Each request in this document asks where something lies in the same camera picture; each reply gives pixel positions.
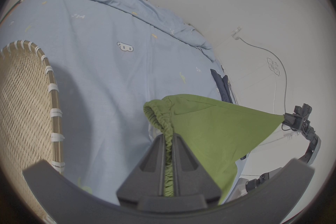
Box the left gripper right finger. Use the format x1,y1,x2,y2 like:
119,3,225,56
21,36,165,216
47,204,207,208
173,134,221,205

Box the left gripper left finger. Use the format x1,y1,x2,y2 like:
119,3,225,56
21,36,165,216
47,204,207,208
116,134,166,205

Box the green shorts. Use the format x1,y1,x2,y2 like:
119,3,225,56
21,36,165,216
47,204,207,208
143,94,285,205

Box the dark blue garment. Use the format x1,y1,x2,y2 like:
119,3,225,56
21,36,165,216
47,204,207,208
210,69,248,161

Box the bed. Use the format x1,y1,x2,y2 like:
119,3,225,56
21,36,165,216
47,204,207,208
0,0,297,208

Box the round woven basket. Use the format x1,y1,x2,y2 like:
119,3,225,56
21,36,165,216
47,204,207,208
0,40,65,221

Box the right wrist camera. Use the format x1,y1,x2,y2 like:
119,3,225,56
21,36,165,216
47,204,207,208
294,103,313,120

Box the white cable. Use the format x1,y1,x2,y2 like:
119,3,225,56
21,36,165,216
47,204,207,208
231,27,288,116

